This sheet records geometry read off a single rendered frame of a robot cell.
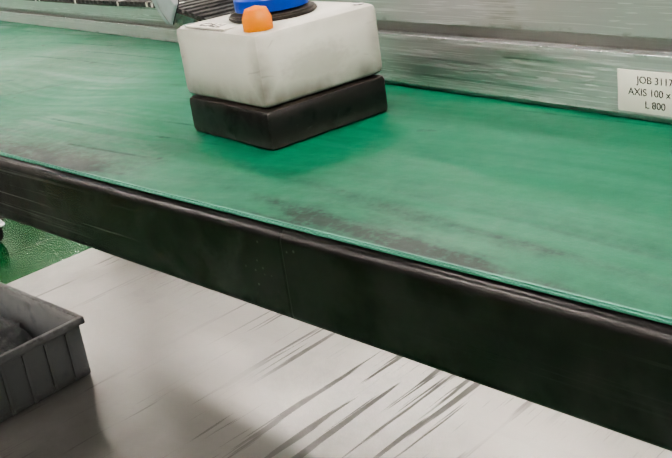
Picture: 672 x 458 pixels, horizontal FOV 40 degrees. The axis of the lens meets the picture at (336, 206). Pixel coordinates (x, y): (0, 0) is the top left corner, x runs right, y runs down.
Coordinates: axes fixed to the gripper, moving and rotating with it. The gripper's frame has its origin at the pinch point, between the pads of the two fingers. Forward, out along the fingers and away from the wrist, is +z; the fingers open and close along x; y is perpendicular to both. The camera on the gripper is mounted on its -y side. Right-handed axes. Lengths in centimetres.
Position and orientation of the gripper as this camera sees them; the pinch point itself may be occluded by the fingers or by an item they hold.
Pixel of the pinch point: (201, 3)
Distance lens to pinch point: 84.2
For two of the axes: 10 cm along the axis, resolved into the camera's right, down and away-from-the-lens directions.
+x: -7.7, 3.2, -5.5
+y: -6.2, -1.9, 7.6
